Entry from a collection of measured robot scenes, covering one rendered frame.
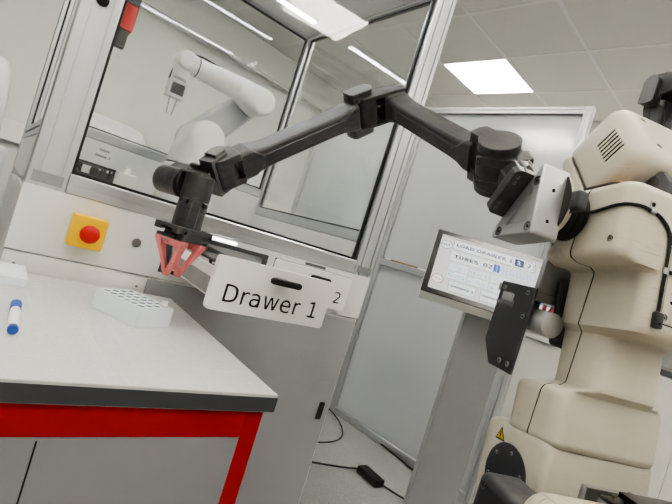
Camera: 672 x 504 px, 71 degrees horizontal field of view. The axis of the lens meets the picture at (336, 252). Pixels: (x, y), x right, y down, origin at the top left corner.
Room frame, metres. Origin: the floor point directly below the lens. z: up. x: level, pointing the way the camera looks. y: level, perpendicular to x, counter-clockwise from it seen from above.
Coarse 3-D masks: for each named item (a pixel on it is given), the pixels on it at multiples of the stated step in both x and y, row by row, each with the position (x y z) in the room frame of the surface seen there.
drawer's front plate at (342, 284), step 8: (280, 264) 1.37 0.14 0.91; (288, 264) 1.39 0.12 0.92; (296, 264) 1.40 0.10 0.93; (296, 272) 1.41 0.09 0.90; (304, 272) 1.42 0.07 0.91; (312, 272) 1.44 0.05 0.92; (320, 272) 1.46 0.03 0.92; (328, 272) 1.49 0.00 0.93; (336, 280) 1.50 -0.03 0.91; (344, 280) 1.52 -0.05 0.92; (336, 288) 1.50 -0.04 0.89; (344, 288) 1.52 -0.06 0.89; (336, 296) 1.51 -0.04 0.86; (344, 296) 1.53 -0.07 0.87; (328, 304) 1.50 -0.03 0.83; (336, 304) 1.52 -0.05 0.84; (344, 304) 1.54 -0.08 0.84
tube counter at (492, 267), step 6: (486, 264) 1.70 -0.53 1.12; (492, 264) 1.70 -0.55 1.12; (492, 270) 1.68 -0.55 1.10; (498, 270) 1.68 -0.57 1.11; (504, 270) 1.68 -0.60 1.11; (510, 270) 1.69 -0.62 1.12; (516, 270) 1.69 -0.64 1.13; (510, 276) 1.67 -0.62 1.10; (516, 276) 1.67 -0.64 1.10; (522, 276) 1.67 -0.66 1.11; (528, 276) 1.67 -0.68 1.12; (534, 276) 1.67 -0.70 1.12; (528, 282) 1.65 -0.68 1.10
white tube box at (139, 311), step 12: (108, 288) 0.92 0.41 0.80; (96, 300) 0.90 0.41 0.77; (108, 300) 0.88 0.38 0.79; (120, 300) 0.87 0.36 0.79; (132, 300) 0.89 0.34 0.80; (144, 300) 0.92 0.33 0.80; (108, 312) 0.88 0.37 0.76; (120, 312) 0.87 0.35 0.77; (132, 312) 0.86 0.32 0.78; (144, 312) 0.86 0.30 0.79; (156, 312) 0.89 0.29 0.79; (168, 312) 0.91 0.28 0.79; (132, 324) 0.85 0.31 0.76; (144, 324) 0.87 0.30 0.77; (156, 324) 0.89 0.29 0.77; (168, 324) 0.92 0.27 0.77
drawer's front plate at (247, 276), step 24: (216, 264) 0.92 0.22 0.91; (240, 264) 0.94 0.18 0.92; (216, 288) 0.92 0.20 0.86; (240, 288) 0.95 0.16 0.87; (264, 288) 0.99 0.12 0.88; (288, 288) 1.02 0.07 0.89; (312, 288) 1.06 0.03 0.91; (240, 312) 0.96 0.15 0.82; (264, 312) 1.00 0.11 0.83; (288, 312) 1.03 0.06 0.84
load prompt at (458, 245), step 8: (456, 240) 1.77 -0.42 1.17; (456, 248) 1.74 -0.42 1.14; (464, 248) 1.74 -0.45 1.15; (472, 248) 1.75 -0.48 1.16; (480, 248) 1.75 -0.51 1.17; (480, 256) 1.72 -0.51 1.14; (488, 256) 1.72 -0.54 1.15; (496, 256) 1.73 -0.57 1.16; (504, 256) 1.73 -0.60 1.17; (512, 256) 1.73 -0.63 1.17; (512, 264) 1.70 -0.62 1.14; (520, 264) 1.71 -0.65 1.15; (528, 264) 1.71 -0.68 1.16
